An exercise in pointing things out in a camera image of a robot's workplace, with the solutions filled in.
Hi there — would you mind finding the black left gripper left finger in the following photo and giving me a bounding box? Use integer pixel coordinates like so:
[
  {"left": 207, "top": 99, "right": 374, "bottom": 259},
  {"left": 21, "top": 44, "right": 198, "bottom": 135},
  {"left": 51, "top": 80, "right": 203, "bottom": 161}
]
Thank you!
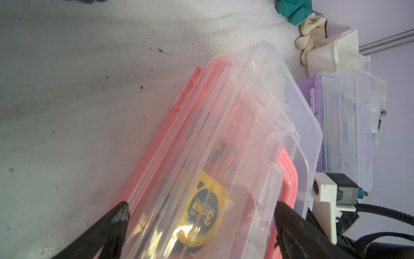
[{"left": 54, "top": 201, "right": 130, "bottom": 259}]

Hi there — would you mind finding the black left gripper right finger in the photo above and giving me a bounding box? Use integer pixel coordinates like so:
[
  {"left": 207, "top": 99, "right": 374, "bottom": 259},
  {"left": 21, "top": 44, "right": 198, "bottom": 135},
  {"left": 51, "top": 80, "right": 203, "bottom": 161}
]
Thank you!
[{"left": 274, "top": 201, "right": 352, "bottom": 259}]

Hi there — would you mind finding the pink toolbox with clear lid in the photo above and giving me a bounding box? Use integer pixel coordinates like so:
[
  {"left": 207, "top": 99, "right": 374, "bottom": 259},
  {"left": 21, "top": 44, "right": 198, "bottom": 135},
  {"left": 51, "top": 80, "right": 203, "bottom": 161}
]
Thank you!
[{"left": 117, "top": 41, "right": 322, "bottom": 259}]

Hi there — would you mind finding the purple toolbox with clear lid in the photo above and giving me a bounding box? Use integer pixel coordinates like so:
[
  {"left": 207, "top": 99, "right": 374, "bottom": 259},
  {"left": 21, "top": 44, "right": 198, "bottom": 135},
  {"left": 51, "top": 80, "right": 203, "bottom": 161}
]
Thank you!
[{"left": 298, "top": 69, "right": 387, "bottom": 192}]

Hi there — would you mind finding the white toolbox with clear lid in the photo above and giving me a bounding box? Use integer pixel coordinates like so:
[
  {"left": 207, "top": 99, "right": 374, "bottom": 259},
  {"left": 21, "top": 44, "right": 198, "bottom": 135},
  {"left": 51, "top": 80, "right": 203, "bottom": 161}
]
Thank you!
[{"left": 306, "top": 29, "right": 371, "bottom": 77}]

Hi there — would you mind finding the yellow tape measure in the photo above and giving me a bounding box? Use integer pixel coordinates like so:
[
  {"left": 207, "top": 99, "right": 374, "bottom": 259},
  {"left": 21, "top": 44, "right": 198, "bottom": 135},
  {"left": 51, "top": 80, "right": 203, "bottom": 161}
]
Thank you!
[{"left": 175, "top": 171, "right": 229, "bottom": 253}]

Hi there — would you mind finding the beige work glove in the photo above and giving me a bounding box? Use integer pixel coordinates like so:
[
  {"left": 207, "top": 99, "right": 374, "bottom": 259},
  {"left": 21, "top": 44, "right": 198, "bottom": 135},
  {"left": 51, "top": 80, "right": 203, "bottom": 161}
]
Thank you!
[{"left": 295, "top": 13, "right": 327, "bottom": 65}]

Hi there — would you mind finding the green work glove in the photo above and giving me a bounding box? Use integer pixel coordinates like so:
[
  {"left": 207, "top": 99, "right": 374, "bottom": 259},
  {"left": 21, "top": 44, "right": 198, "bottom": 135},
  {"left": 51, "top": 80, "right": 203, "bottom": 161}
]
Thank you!
[{"left": 275, "top": 0, "right": 313, "bottom": 25}]

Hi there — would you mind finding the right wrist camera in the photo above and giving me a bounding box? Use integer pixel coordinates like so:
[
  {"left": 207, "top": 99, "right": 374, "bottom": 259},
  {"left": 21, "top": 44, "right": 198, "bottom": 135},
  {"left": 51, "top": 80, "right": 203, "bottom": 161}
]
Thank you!
[{"left": 312, "top": 172, "right": 368, "bottom": 245}]

